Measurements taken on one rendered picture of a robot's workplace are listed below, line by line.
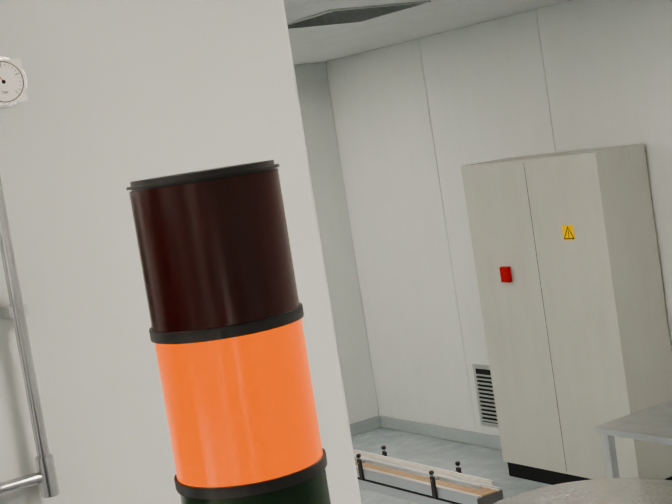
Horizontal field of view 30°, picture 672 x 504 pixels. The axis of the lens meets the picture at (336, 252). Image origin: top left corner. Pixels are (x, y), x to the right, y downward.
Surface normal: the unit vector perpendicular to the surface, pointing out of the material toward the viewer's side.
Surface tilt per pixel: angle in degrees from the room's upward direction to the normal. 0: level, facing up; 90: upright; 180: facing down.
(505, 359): 90
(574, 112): 90
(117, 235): 90
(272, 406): 90
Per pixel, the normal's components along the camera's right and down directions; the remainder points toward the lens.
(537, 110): -0.83, 0.18
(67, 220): 0.55, 0.00
